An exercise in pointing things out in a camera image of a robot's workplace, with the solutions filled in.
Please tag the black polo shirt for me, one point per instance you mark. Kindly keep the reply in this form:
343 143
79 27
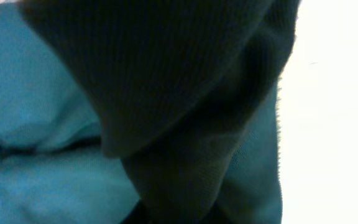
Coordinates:
141 111

